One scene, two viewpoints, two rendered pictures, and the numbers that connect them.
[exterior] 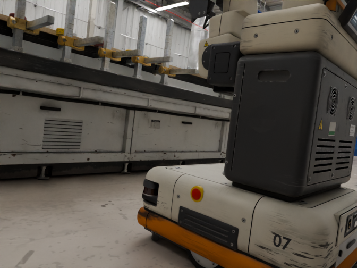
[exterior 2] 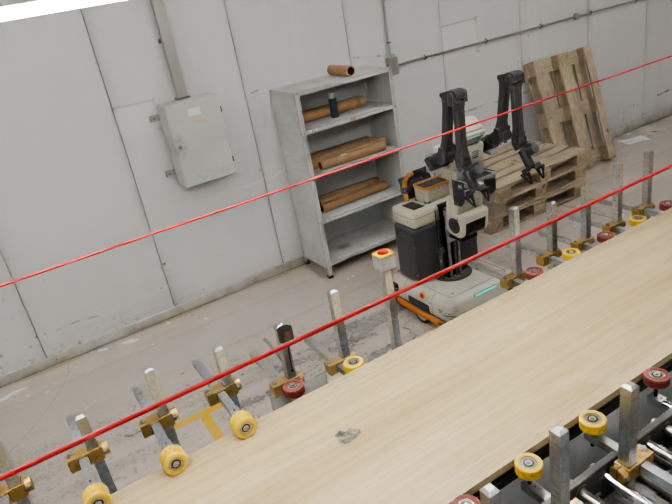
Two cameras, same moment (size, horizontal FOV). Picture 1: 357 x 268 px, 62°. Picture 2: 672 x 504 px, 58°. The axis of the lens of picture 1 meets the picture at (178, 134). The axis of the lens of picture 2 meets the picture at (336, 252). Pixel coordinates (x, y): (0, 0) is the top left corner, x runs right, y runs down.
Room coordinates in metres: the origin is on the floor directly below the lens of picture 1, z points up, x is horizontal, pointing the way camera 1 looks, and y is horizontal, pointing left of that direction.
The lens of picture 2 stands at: (4.93, 0.25, 2.27)
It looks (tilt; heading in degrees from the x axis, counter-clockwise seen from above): 24 degrees down; 200
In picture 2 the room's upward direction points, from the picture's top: 10 degrees counter-clockwise
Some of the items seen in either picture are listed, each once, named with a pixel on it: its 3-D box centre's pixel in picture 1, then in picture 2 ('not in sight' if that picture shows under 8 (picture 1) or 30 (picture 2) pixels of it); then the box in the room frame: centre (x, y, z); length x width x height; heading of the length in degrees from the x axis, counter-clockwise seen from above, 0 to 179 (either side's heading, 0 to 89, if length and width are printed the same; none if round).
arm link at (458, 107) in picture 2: not in sight; (460, 130); (1.61, -0.13, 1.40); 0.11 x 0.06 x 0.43; 138
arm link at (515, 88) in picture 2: not in sight; (517, 110); (1.29, 0.16, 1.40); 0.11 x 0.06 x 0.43; 138
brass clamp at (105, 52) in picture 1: (109, 54); (582, 243); (1.85, 0.47, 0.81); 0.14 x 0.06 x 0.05; 137
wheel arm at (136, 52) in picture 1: (117, 55); (572, 242); (1.83, 0.43, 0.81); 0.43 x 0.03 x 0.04; 47
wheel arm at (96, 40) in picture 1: (78, 43); (603, 225); (1.65, 0.60, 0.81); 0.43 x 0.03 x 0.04; 47
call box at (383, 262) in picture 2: not in sight; (384, 260); (2.75, -0.35, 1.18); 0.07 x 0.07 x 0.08; 47
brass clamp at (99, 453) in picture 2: not in sight; (88, 454); (3.69, -1.22, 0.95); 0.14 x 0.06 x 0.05; 137
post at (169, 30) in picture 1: (167, 52); (515, 253); (2.20, 0.15, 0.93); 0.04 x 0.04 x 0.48; 47
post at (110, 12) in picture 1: (107, 42); (585, 229); (1.83, 0.49, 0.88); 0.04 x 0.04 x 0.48; 47
